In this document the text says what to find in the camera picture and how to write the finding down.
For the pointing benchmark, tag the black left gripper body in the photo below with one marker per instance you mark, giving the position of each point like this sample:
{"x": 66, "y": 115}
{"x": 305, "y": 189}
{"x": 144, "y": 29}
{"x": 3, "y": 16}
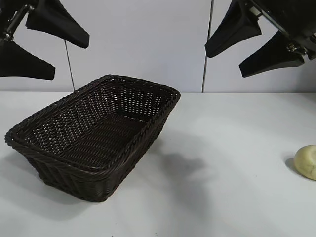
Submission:
{"x": 12, "y": 14}

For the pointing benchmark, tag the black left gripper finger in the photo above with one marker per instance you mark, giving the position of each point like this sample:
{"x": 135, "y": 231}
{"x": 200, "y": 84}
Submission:
{"x": 56, "y": 22}
{"x": 22, "y": 64}

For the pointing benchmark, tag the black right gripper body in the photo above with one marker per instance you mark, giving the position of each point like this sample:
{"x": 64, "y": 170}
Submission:
{"x": 293, "y": 22}

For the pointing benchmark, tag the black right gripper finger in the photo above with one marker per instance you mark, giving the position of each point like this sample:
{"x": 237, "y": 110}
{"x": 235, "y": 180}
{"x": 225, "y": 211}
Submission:
{"x": 274, "y": 59}
{"x": 234, "y": 32}

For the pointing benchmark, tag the dark brown woven basket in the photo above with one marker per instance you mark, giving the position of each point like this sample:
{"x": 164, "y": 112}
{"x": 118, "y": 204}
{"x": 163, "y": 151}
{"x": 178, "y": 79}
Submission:
{"x": 74, "y": 138}

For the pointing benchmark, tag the pale yellow egg yolk pastry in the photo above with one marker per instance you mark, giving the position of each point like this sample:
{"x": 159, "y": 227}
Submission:
{"x": 306, "y": 163}

